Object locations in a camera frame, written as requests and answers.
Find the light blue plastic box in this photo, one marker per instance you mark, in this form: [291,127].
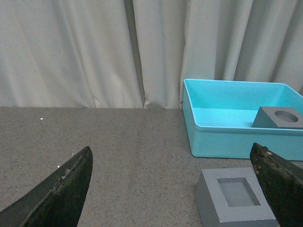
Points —
[219,115]

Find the gray block round hole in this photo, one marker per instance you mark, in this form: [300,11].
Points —
[275,117]

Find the gray block square hole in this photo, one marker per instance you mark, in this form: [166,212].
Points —
[232,197]

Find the white curtain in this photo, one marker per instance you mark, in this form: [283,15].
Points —
[136,53]

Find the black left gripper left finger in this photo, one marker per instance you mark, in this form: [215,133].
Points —
[58,200]

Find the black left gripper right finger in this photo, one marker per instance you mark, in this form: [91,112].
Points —
[282,184]

